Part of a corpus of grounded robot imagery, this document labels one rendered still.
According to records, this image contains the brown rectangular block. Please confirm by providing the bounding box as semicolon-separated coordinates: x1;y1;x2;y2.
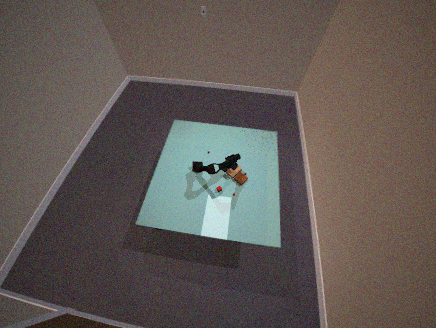
234;172;248;185

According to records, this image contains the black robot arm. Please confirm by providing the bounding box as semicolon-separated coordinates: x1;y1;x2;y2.
193;154;241;175

